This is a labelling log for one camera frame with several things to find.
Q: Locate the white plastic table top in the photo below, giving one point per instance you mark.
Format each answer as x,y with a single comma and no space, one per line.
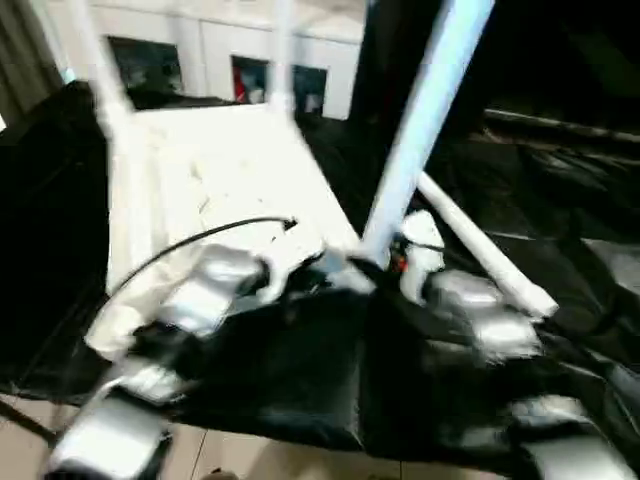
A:
200,165

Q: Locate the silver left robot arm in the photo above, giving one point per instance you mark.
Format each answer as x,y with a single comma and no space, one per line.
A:
210,290

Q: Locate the long black rod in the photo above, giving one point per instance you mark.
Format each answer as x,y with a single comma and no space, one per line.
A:
565,127

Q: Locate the grey curtain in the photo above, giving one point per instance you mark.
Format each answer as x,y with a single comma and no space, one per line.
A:
25,50

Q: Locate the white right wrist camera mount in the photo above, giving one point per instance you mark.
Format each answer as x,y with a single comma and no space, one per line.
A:
420,235

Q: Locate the black work table frame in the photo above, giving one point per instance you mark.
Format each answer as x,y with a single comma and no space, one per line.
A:
30,422

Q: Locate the black mat cloth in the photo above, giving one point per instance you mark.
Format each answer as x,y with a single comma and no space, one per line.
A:
280,370

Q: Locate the white plastic table leg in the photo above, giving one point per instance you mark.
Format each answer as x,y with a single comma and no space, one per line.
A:
430,100
480,240
281,60
107,65

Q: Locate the white display cabinet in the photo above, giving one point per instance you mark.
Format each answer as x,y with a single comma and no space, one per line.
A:
210,35

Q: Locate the dark tall cabinet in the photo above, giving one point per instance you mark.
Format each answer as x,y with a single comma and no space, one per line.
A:
550,45

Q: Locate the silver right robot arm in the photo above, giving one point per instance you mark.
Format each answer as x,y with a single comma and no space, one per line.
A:
475,300

